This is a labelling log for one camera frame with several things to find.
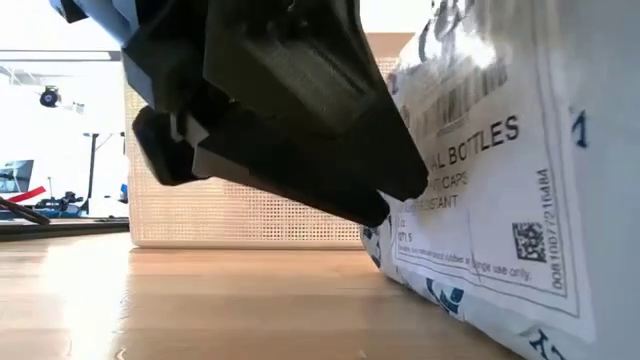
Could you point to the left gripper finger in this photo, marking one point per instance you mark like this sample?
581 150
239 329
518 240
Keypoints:
300 170
300 75

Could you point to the white perforated plastic basket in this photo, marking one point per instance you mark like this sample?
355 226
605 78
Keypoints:
225 220

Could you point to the blue-patterned white packet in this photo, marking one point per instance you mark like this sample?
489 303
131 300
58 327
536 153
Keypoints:
500 200

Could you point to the black metal rack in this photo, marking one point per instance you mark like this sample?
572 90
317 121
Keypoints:
91 170

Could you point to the blue and black machine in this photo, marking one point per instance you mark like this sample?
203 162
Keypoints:
62 204

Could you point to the red bar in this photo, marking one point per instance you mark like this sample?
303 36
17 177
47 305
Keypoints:
27 195

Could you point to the black diagonal rod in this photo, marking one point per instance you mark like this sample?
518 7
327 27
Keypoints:
22 212

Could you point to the black ceiling camera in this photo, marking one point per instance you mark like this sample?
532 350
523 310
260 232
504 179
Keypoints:
49 96

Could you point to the wall poster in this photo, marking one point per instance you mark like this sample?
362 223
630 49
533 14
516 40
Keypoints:
15 175

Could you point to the black metal table frame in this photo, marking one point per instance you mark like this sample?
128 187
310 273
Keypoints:
60 229

